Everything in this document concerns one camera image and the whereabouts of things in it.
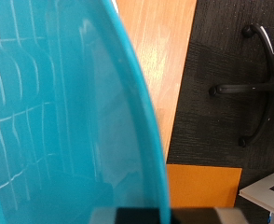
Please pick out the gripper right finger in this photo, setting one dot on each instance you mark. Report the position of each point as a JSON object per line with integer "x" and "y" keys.
{"x": 211, "y": 216}

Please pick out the black office chair base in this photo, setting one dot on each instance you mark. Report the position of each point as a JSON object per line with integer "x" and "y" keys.
{"x": 236, "y": 88}

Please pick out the blue plastic plate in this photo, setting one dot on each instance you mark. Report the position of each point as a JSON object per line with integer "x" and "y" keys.
{"x": 65, "y": 109}

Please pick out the light grey board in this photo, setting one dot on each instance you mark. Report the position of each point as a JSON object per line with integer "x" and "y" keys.
{"x": 261, "y": 193}

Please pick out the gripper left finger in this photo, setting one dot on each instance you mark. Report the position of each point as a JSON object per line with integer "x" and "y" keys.
{"x": 134, "y": 216}

